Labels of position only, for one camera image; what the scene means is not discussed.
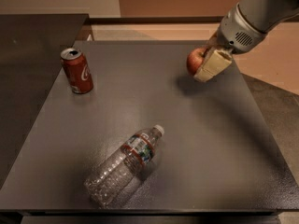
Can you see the clear plastic water bottle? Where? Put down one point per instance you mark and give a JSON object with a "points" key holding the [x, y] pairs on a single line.
{"points": [[107, 180]]}

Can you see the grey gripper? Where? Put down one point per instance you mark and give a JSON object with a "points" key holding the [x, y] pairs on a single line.
{"points": [[235, 32]]}

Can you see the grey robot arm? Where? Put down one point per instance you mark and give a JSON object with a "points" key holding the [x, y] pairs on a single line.
{"points": [[275, 11]]}

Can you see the red cola can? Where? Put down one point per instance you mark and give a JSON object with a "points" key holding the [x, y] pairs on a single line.
{"points": [[77, 70]]}

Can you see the red apple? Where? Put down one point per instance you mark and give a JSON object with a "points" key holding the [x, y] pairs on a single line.
{"points": [[195, 60]]}

